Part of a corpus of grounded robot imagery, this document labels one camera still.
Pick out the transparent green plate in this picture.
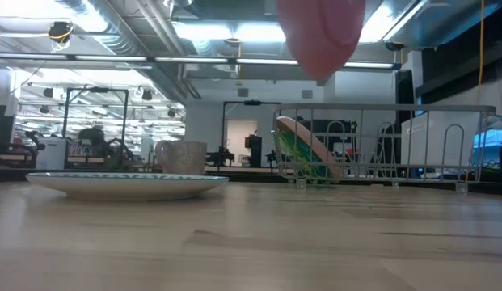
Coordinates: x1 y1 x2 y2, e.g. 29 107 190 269
274 116 343 186

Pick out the pink plate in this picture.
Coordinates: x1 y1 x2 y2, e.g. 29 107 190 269
276 0 367 82

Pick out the white plate blue pattern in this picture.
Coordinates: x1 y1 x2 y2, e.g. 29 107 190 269
25 171 230 202

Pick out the grey speckled mug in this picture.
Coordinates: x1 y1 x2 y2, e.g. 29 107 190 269
154 140 209 175

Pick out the LED light strip bar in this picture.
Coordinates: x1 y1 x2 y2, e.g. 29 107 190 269
0 52 401 70

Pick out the translucent plastic utensil caddy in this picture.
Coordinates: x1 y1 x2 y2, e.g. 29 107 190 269
400 111 494 179

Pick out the white box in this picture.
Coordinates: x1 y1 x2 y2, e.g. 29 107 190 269
35 137 68 170

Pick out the black aluminium table frame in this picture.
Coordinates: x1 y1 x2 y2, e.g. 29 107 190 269
0 166 502 196

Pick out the grey wire dish rack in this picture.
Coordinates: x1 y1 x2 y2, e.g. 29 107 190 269
272 103 497 196

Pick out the black overhead camera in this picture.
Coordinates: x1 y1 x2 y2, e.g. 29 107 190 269
47 20 74 44

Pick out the yellow cable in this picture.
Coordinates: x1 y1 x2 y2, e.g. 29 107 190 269
475 0 487 106

